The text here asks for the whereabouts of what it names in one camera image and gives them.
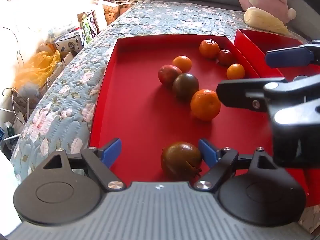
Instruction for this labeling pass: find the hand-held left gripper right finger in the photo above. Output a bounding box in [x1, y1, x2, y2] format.
[194, 138, 278, 193]

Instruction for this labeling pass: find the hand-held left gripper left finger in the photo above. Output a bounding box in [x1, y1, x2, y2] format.
[41, 138, 127, 192]

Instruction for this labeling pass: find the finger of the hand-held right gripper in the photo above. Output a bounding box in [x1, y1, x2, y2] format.
[265, 39, 320, 69]
[216, 77, 288, 113]

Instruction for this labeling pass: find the small orange tangerine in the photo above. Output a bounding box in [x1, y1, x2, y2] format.
[172, 55, 193, 73]
[226, 63, 246, 80]

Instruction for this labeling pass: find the dark brown tomato with calyx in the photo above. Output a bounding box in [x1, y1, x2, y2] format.
[161, 142, 202, 180]

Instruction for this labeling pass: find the small red tray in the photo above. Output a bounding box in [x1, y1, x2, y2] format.
[234, 29, 320, 81]

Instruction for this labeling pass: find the large orange tangerine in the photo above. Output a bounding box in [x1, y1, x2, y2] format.
[190, 89, 221, 122]

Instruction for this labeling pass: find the small red apple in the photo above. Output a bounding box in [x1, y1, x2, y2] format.
[217, 49, 235, 66]

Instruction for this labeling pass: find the large red tray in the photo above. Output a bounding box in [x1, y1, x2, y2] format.
[89, 34, 320, 208]

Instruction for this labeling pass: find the orange tangerine with stem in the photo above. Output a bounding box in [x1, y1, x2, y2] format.
[199, 39, 220, 60]

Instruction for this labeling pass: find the large red apple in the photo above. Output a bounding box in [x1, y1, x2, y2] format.
[158, 65, 183, 89]

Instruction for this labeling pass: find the napa cabbage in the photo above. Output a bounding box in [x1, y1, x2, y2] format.
[244, 7, 289, 35]

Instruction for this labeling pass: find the floral quilted bedspread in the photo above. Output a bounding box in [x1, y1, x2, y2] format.
[10, 0, 320, 234]

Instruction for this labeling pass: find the cardboard box under bag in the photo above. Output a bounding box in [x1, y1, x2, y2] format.
[40, 51, 74, 90]

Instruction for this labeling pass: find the yellow plastic bag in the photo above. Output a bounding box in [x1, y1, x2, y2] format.
[14, 50, 62, 90]

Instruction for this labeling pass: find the white printed box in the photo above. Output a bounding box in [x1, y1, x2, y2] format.
[54, 31, 84, 55]

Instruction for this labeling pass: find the green printed box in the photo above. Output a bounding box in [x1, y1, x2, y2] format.
[77, 10, 100, 46]

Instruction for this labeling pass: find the brown cardboard box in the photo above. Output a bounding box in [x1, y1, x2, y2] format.
[101, 1, 137, 26]

